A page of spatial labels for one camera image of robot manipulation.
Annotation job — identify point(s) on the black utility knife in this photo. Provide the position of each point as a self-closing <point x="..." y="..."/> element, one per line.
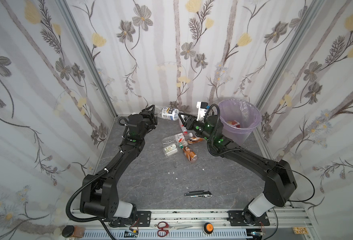
<point x="200" y="193"/>

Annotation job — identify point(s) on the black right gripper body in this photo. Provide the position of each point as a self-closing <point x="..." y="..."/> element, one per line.
<point x="188" y="120"/>

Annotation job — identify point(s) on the brown tea bottle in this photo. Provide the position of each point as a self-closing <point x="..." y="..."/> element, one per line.
<point x="194" y="140"/>

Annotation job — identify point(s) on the purple lined trash bin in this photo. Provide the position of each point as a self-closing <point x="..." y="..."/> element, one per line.
<point x="242" y="111"/>

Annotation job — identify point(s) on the grey label small bottle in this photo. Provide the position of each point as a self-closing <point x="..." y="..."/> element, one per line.
<point x="167" y="113"/>

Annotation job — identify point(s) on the white red label bottle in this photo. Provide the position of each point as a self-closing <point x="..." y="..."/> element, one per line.
<point x="183" y="128"/>

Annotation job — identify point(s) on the clear water bottle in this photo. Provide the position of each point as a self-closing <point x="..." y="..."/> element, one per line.
<point x="176" y="138"/>

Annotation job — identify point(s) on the black round lid jar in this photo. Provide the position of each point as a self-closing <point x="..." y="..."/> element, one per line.
<point x="71" y="231"/>

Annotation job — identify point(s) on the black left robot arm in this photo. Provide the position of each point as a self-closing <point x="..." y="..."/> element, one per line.
<point x="97" y="199"/>

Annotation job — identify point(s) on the red handled scissors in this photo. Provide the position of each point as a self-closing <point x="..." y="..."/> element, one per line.
<point x="163" y="229"/>

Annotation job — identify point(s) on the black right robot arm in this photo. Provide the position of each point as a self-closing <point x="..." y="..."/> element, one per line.
<point x="279" y="179"/>

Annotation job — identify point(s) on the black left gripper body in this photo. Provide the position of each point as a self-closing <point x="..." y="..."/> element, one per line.
<point x="149" y="117"/>

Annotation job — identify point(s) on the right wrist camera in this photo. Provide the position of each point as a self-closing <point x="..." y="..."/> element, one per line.
<point x="202" y="110"/>

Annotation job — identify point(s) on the small green circuit board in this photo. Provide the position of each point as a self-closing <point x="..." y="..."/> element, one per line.
<point x="130" y="234"/>

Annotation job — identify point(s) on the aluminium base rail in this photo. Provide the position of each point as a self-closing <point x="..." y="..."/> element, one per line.
<point x="276" y="224"/>

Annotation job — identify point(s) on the brown coffee bottle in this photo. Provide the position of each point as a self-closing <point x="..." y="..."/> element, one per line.
<point x="190" y="154"/>

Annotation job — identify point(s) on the orange black knob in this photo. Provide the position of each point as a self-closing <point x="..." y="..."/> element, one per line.
<point x="208" y="228"/>

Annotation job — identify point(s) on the crushed clear bottle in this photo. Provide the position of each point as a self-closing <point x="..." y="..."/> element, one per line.
<point x="173" y="148"/>

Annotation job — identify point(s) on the yellow label tag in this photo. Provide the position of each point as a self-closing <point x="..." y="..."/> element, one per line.
<point x="300" y="230"/>

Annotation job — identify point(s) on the yellow label tea bottle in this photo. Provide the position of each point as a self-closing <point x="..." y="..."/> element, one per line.
<point x="234" y="124"/>

